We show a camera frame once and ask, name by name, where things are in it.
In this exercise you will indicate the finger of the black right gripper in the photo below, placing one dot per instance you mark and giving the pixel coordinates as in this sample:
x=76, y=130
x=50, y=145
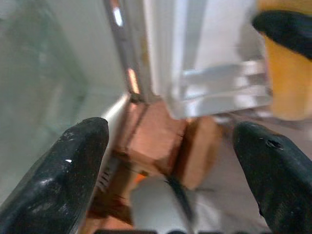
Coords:
x=290, y=29

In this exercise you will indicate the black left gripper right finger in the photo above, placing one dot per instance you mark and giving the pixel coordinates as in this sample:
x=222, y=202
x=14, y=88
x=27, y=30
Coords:
x=280, y=182

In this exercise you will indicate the orange juice bottle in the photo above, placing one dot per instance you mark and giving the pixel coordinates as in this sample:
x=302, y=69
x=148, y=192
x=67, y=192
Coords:
x=290, y=85

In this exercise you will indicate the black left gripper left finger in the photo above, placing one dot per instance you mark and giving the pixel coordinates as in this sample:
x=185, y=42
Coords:
x=48, y=182

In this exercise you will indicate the clear fridge door shelf rail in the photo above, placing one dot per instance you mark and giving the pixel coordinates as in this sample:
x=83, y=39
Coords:
x=219, y=97

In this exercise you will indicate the white fridge body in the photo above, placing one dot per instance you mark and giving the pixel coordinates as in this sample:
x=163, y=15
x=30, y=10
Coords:
x=48, y=73

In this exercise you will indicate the red brick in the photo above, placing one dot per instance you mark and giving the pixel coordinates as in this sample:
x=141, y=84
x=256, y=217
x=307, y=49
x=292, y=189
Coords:
x=153, y=139

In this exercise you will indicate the brown wooden block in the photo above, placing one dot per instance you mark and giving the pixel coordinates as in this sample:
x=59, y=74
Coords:
x=198, y=156

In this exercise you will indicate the white fridge door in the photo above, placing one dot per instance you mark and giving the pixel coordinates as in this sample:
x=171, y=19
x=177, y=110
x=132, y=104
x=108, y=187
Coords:
x=219, y=31

